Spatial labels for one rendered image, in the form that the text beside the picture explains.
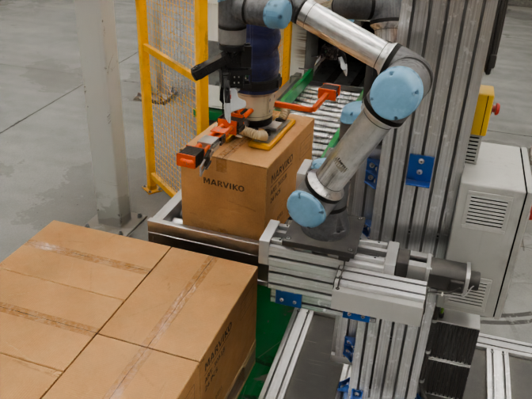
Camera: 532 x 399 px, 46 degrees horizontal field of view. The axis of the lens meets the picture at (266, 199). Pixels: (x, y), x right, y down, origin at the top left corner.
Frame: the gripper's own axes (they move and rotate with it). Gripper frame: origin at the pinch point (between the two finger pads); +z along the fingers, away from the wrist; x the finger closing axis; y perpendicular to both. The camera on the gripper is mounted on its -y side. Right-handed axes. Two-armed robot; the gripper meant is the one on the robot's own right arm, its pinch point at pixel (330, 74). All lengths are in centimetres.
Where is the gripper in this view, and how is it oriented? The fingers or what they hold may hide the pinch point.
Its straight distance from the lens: 299.1
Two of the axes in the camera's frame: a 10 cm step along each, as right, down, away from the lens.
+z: -0.4, 8.7, 4.9
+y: -3.6, 4.5, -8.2
